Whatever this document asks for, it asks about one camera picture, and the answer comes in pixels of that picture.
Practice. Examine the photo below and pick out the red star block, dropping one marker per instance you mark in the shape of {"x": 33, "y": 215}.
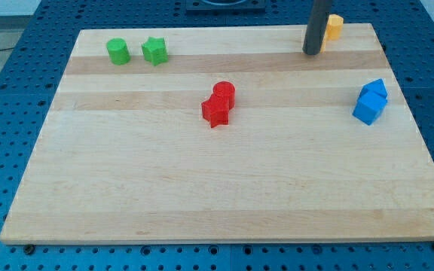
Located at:
{"x": 216, "y": 110}

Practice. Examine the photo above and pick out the green star block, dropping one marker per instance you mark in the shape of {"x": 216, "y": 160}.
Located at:
{"x": 155, "y": 51}

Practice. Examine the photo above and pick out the wooden board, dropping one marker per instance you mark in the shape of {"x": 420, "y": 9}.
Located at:
{"x": 124, "y": 155}

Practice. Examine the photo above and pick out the red cylinder block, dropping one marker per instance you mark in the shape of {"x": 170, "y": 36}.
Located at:
{"x": 225, "y": 89}

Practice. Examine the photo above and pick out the green cylinder block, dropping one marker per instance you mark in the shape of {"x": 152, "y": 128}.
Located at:
{"x": 118, "y": 51}

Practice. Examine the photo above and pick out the yellow block behind rod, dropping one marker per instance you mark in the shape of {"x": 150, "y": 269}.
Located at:
{"x": 324, "y": 40}

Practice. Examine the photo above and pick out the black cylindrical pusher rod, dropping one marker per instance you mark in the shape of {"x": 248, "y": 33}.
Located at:
{"x": 316, "y": 27}

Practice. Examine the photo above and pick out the blue cube block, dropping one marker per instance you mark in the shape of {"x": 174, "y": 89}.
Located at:
{"x": 369, "y": 107}

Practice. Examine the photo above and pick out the yellow hexagon block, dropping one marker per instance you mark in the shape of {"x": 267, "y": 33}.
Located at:
{"x": 334, "y": 27}

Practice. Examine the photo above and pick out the blue pentagon block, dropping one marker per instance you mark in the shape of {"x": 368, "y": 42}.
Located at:
{"x": 378, "y": 87}

